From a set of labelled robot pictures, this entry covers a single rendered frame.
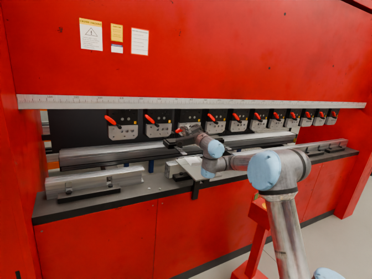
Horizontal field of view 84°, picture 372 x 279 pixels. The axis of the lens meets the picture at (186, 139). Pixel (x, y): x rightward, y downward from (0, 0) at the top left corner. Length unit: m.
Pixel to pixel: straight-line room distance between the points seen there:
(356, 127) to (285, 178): 2.40
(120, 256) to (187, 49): 1.25
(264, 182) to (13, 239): 0.97
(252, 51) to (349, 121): 1.86
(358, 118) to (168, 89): 2.35
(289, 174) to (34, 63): 1.02
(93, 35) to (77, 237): 0.97
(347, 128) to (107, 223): 2.71
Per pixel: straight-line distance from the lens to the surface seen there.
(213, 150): 0.94
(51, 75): 1.07
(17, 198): 1.03
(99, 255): 1.42
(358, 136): 3.03
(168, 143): 1.55
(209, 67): 1.28
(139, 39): 1.11
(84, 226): 1.26
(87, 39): 1.07
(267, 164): 0.66
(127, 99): 1.11
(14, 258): 1.20
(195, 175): 1.20
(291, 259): 0.75
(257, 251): 1.76
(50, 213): 1.20
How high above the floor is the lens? 1.58
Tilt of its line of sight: 20 degrees down
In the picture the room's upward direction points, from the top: 6 degrees clockwise
